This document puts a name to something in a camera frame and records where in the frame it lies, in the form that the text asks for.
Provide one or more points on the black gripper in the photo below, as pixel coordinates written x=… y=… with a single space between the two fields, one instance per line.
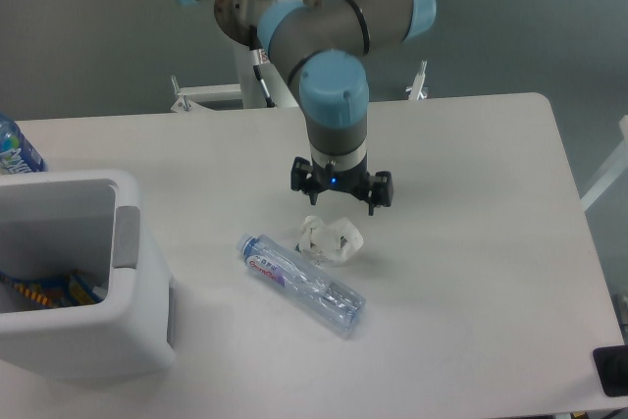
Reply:
x=311 y=179

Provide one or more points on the clear plastic water bottle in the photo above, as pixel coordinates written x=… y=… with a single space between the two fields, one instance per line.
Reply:
x=287 y=271

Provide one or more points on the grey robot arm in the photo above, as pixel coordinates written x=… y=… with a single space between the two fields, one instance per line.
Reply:
x=318 y=52

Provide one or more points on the white trash can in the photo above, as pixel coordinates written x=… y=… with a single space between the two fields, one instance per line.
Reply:
x=90 y=221

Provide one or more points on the yellow blue snack wrapper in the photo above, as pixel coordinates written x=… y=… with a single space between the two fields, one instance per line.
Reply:
x=70 y=289

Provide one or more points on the blue labelled drink bottle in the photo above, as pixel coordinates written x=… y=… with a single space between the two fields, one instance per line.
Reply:
x=18 y=155

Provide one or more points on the black device at table edge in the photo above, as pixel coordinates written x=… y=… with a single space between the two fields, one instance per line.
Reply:
x=611 y=364

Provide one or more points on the white table clamp bracket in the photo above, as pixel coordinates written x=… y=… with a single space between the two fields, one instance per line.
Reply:
x=418 y=90

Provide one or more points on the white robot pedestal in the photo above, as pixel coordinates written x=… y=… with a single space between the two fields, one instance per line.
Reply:
x=259 y=85

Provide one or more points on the white frame bar right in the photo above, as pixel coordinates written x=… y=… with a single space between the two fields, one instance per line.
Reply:
x=611 y=169

